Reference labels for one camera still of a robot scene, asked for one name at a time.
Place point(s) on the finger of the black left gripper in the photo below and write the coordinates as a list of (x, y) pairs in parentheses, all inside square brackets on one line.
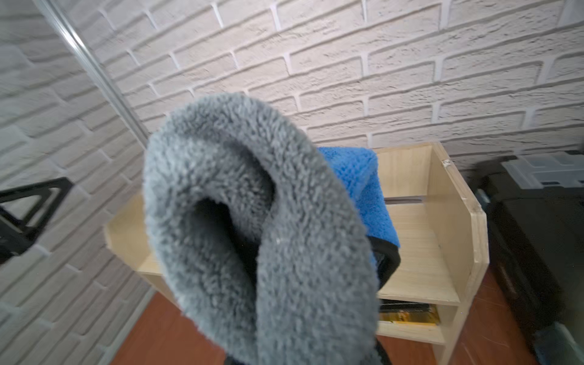
[(26, 212)]

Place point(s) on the blue and grey cleaning cloth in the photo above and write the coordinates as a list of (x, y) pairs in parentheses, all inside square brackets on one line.
[(275, 248)]

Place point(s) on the light wooden bookshelf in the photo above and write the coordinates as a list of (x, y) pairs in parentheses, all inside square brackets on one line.
[(429, 237)]

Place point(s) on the black book with yellow title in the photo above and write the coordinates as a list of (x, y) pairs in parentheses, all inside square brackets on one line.
[(391, 306)]

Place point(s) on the yellow and blue book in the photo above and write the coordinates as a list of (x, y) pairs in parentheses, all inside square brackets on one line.
[(418, 315)]

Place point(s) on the black toolbox with grey latches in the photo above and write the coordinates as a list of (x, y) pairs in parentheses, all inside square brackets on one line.
[(534, 207)]

